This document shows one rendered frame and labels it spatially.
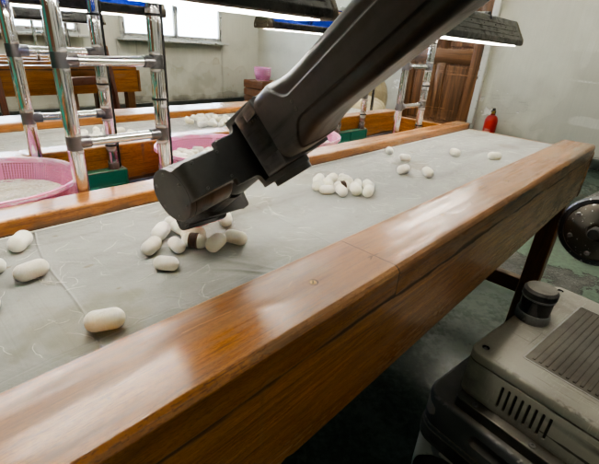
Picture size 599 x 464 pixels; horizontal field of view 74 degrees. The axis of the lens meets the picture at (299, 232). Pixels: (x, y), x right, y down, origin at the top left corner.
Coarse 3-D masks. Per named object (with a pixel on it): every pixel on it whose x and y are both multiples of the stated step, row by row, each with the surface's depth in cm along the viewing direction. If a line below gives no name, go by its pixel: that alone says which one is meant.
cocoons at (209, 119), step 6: (192, 114) 138; (198, 114) 140; (210, 114) 142; (216, 114) 142; (186, 120) 131; (192, 120) 131; (198, 120) 130; (204, 120) 135; (210, 120) 133; (216, 120) 138; (222, 120) 134; (96, 126) 112; (204, 126) 129; (222, 126) 129; (84, 132) 105; (96, 132) 106; (102, 132) 111; (120, 132) 112
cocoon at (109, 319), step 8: (96, 312) 38; (104, 312) 38; (112, 312) 38; (120, 312) 38; (88, 320) 37; (96, 320) 37; (104, 320) 38; (112, 320) 38; (120, 320) 38; (88, 328) 37; (96, 328) 37; (104, 328) 38; (112, 328) 38
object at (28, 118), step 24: (0, 0) 68; (96, 0) 78; (0, 24) 69; (96, 24) 79; (24, 48) 73; (72, 48) 78; (96, 48) 81; (24, 72) 74; (96, 72) 83; (24, 96) 75; (24, 120) 76; (48, 120) 79; (120, 168) 92
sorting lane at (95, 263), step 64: (256, 192) 76; (320, 192) 78; (384, 192) 81; (0, 256) 50; (64, 256) 51; (128, 256) 52; (192, 256) 53; (256, 256) 54; (0, 320) 39; (64, 320) 40; (128, 320) 40; (0, 384) 32
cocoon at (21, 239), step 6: (18, 234) 51; (24, 234) 51; (30, 234) 52; (12, 240) 50; (18, 240) 50; (24, 240) 51; (30, 240) 52; (6, 246) 50; (12, 246) 50; (18, 246) 50; (24, 246) 50
